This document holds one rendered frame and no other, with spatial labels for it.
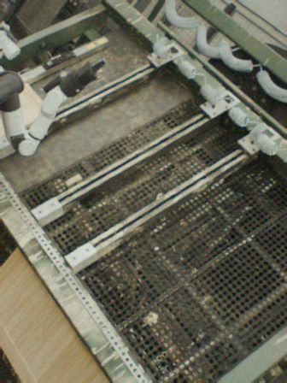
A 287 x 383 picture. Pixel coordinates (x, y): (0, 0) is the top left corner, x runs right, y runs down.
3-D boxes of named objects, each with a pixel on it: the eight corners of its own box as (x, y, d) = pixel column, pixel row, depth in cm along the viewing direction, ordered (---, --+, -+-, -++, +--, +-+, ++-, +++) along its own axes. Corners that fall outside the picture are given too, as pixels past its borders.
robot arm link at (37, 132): (56, 123, 231) (36, 158, 238) (49, 112, 239) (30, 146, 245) (35, 114, 225) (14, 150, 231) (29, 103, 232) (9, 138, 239)
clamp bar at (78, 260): (64, 261, 229) (56, 233, 210) (261, 137, 270) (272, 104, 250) (76, 278, 225) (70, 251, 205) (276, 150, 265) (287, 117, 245)
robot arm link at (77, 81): (86, 67, 216) (64, 84, 219) (101, 84, 221) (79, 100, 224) (85, 55, 226) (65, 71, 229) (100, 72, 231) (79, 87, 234)
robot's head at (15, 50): (2, 60, 227) (19, 48, 228) (-13, 41, 226) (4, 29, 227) (5, 64, 233) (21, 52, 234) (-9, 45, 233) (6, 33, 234)
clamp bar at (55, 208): (31, 215, 242) (21, 186, 223) (225, 103, 282) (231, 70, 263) (42, 231, 238) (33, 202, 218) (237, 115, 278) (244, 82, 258)
